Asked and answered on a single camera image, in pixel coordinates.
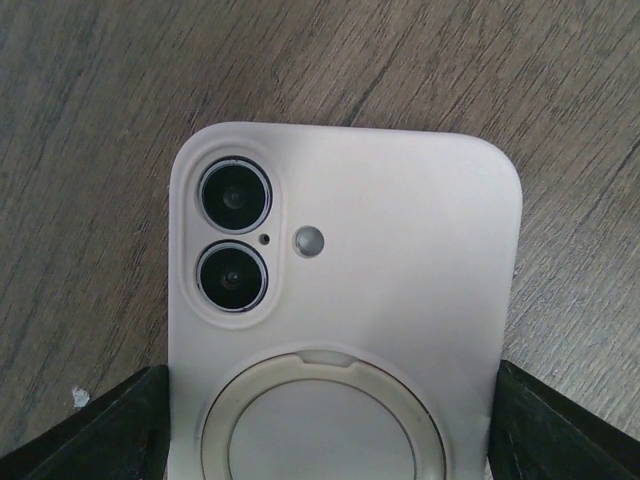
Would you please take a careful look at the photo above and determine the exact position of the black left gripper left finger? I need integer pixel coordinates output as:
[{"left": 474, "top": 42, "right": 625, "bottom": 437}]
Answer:
[{"left": 1, "top": 365, "right": 170, "bottom": 479}]

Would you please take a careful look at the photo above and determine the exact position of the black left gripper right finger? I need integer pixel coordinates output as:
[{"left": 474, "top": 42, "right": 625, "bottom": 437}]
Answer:
[{"left": 488, "top": 360, "right": 639, "bottom": 480}]

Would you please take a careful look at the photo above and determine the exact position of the beige phone case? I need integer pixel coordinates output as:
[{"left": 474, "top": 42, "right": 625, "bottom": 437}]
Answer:
[{"left": 167, "top": 122, "right": 522, "bottom": 479}]

